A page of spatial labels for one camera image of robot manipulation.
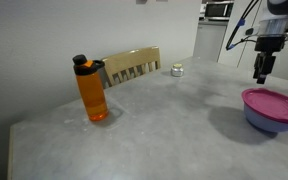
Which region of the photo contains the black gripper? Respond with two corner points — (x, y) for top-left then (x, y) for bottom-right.
(253, 36), (285, 84)

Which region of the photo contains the pink plate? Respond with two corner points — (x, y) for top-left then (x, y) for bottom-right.
(241, 88), (288, 124)

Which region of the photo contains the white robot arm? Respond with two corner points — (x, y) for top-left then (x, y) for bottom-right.
(253, 0), (288, 84)

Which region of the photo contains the blue bowl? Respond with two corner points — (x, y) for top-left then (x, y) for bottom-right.
(244, 105), (288, 133)

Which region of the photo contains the microwave oven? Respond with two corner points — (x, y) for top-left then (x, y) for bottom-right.
(204, 1), (234, 21)

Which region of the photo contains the silver candle jar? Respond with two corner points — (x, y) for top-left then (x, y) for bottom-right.
(171, 63), (184, 77)

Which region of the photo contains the wooden chair behind table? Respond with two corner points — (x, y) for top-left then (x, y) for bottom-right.
(102, 46), (161, 87)

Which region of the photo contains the orange water bottle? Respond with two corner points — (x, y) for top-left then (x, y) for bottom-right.
(72, 54), (108, 121)

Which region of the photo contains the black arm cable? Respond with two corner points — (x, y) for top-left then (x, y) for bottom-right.
(225, 0), (262, 52)

